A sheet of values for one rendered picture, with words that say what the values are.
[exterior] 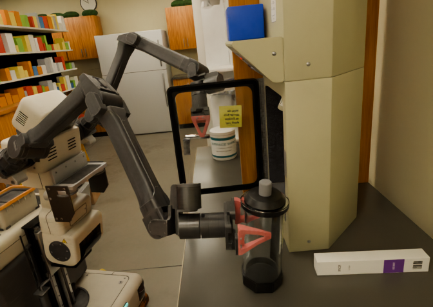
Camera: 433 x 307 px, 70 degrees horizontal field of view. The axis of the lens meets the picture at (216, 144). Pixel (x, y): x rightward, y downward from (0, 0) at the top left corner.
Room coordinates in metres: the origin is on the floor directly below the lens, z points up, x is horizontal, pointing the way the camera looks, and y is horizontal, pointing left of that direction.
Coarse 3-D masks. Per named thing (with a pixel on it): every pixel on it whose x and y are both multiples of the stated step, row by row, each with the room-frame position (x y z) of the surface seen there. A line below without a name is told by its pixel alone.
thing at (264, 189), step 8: (264, 184) 0.61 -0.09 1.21; (248, 192) 0.63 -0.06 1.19; (256, 192) 0.63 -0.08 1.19; (264, 192) 0.61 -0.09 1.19; (272, 192) 0.63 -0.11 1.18; (280, 192) 0.62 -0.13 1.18; (248, 200) 0.61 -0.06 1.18; (256, 200) 0.59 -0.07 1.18; (264, 200) 0.59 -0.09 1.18; (272, 200) 0.59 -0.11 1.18; (280, 200) 0.60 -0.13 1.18; (256, 208) 0.58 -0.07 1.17; (264, 208) 0.58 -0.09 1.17; (272, 208) 0.58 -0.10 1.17
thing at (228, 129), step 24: (192, 96) 1.03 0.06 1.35; (216, 96) 1.03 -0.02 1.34; (240, 96) 1.03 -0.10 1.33; (192, 120) 1.03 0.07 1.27; (216, 120) 1.03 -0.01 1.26; (240, 120) 1.03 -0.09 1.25; (192, 144) 1.03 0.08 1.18; (216, 144) 1.03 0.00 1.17; (240, 144) 1.03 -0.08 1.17; (192, 168) 1.03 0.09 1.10; (216, 168) 1.03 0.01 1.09; (240, 168) 1.03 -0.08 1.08
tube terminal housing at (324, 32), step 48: (288, 0) 0.72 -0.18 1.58; (336, 0) 0.73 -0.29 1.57; (288, 48) 0.72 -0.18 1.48; (336, 48) 0.74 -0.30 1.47; (288, 96) 0.72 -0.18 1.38; (336, 96) 0.74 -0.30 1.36; (288, 144) 0.72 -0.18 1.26; (336, 144) 0.75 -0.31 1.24; (288, 192) 0.72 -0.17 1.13; (336, 192) 0.75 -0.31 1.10; (288, 240) 0.73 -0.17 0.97
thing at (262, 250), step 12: (288, 204) 0.60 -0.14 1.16; (252, 216) 0.59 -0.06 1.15; (276, 216) 0.57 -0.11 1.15; (264, 228) 0.58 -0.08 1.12; (276, 228) 0.58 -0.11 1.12; (252, 240) 0.59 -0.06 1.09; (276, 240) 0.59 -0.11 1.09; (252, 252) 0.59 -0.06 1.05; (264, 252) 0.58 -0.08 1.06; (276, 252) 0.59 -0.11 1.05; (252, 264) 0.59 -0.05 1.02; (264, 264) 0.58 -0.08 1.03; (276, 264) 0.59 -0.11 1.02; (252, 276) 0.59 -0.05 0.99; (264, 276) 0.58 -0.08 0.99; (276, 276) 0.59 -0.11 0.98
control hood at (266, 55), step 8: (248, 40) 0.73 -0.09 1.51; (256, 40) 0.73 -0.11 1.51; (264, 40) 0.72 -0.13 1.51; (272, 40) 0.72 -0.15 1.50; (280, 40) 0.72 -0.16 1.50; (232, 48) 0.84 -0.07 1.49; (240, 48) 0.72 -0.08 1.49; (248, 48) 0.72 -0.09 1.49; (256, 48) 0.72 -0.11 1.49; (264, 48) 0.72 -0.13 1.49; (272, 48) 0.72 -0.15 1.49; (280, 48) 0.72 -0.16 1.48; (248, 56) 0.72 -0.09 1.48; (256, 56) 0.72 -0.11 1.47; (264, 56) 0.72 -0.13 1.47; (272, 56) 0.72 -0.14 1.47; (280, 56) 0.72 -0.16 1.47; (256, 64) 0.72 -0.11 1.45; (264, 64) 0.72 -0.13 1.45; (272, 64) 0.72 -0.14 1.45; (280, 64) 0.72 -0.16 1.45; (264, 72) 0.72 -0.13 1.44; (272, 72) 0.72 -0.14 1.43; (280, 72) 0.72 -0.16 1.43; (272, 80) 0.73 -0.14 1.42; (280, 80) 0.72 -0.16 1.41
